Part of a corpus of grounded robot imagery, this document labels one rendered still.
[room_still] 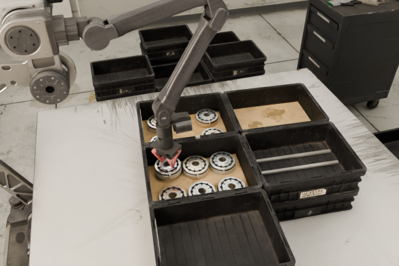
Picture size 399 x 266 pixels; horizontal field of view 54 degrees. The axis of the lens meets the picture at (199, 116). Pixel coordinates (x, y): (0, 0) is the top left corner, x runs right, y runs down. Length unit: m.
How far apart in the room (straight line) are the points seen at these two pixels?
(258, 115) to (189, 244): 0.76
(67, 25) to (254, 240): 0.90
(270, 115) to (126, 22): 0.91
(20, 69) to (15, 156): 1.52
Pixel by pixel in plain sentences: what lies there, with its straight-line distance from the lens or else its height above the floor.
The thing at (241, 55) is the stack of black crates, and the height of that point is 0.49.
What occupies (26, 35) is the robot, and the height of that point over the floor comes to 1.47.
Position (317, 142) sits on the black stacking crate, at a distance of 1.77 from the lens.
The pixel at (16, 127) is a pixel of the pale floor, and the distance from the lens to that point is 3.39.
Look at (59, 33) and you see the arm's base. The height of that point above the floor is 1.46.
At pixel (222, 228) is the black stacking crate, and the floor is 0.83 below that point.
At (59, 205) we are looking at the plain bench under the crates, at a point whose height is 0.70.
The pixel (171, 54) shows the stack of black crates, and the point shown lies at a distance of 3.02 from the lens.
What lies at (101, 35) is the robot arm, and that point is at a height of 1.44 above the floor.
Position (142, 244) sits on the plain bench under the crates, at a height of 0.70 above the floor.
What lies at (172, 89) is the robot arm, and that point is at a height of 1.22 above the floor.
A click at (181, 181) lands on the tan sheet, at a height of 0.83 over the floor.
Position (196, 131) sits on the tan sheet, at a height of 0.83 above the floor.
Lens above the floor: 1.96
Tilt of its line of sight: 38 degrees down
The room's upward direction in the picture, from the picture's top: straight up
